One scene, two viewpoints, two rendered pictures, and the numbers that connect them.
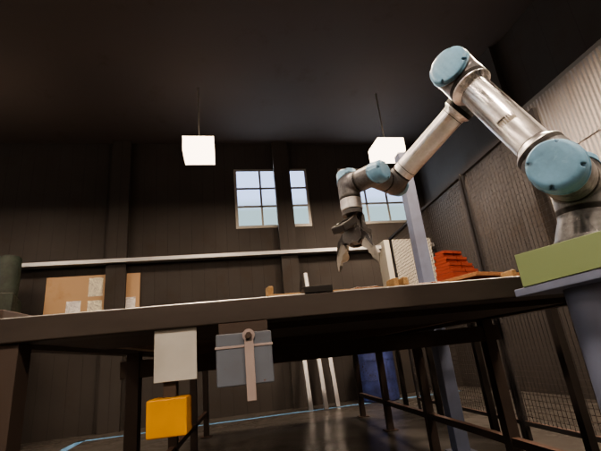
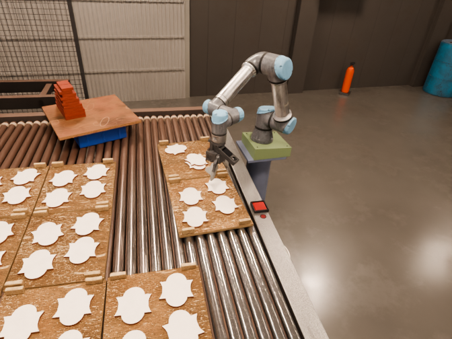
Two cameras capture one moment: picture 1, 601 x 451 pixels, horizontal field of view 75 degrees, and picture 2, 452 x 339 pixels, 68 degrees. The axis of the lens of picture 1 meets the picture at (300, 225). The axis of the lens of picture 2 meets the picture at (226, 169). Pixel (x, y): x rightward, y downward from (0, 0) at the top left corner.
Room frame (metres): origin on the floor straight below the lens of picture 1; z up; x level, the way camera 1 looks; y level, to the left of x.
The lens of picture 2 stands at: (1.39, 1.26, 2.02)
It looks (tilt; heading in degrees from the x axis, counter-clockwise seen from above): 34 degrees down; 264
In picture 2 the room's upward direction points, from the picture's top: 4 degrees clockwise
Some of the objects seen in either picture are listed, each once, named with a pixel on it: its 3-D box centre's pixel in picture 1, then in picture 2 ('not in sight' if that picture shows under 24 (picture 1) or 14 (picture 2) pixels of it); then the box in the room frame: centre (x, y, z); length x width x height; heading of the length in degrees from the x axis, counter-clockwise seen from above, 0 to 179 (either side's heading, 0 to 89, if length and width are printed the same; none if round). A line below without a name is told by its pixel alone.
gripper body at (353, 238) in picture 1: (355, 228); (216, 150); (1.28, -0.19, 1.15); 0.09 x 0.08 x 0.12; 143
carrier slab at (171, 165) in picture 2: not in sight; (190, 159); (1.42, -0.46, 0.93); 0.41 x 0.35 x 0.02; 103
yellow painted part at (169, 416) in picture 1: (170, 379); not in sight; (1.00, 0.35, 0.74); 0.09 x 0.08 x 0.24; 99
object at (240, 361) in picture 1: (245, 360); not in sight; (1.03, 0.17, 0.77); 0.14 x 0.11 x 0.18; 99
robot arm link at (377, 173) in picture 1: (374, 176); (230, 115); (1.22, -0.27, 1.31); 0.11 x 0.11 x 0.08; 45
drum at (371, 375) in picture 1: (376, 368); not in sight; (6.62, -0.96, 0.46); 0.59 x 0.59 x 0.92
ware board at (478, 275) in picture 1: (467, 284); (90, 114); (2.08, -0.84, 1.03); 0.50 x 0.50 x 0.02; 31
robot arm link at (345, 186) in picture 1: (349, 185); (220, 122); (1.27, -0.19, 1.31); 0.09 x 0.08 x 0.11; 45
